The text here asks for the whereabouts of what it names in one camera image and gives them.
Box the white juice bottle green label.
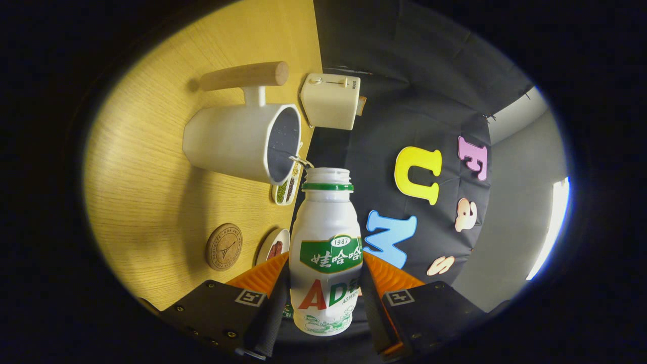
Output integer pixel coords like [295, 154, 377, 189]
[288, 167, 364, 337]

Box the wooden table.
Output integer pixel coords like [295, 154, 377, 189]
[83, 0, 324, 311]

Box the white round plate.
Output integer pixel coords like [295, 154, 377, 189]
[255, 228, 291, 267]

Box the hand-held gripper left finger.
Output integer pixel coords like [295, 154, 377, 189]
[161, 251, 291, 360]

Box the white divided bean dish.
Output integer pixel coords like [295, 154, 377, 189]
[271, 156, 315, 206]

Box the round cork coaster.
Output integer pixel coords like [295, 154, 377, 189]
[205, 223, 243, 271]

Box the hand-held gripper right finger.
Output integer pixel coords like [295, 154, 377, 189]
[360, 251, 488, 360]

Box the white cup wooden handle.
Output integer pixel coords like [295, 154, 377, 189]
[182, 61, 303, 186]

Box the cream toaster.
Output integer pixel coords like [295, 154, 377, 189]
[299, 72, 362, 131]

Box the black backdrop cloth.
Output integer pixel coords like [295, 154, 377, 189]
[291, 0, 549, 304]

